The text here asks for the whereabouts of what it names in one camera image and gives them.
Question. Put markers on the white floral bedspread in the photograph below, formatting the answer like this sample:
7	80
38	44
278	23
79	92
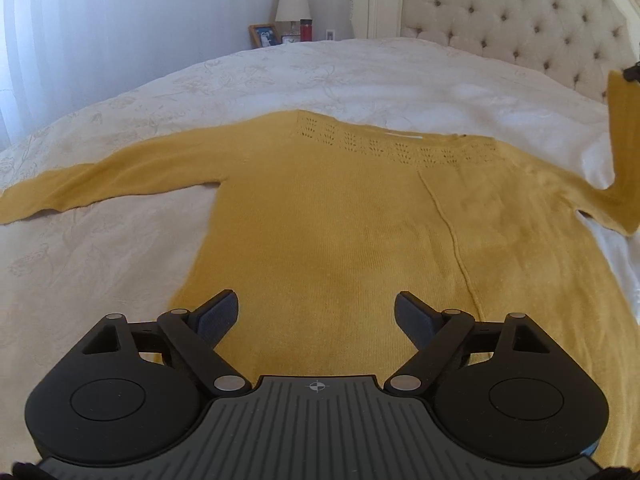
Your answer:
60	274

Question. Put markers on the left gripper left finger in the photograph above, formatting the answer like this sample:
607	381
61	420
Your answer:
192	337

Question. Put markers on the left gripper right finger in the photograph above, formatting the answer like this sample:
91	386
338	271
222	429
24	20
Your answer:
438	337

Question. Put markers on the cream tufted headboard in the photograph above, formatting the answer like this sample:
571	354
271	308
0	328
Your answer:
574	42

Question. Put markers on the wooden picture frame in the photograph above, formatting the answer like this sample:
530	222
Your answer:
264	36

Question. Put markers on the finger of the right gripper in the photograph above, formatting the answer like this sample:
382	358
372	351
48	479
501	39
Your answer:
632	73

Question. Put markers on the mustard yellow knit sweater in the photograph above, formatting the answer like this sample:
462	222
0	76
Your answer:
318	224

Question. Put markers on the small silver picture frame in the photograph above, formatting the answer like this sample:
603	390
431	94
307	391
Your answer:
290	39

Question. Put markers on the white table lamp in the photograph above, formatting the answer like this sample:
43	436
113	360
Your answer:
291	13

